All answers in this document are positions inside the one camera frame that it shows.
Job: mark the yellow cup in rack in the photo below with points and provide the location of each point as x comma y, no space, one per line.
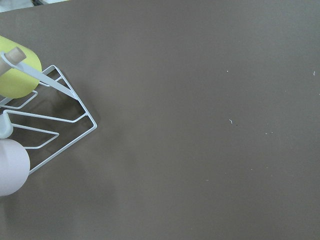
14,83

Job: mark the pink cup in rack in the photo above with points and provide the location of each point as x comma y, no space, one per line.
14,166

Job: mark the grey cup in rack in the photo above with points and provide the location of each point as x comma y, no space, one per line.
6,127

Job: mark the white wire cup rack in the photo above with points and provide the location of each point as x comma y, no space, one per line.
51,118

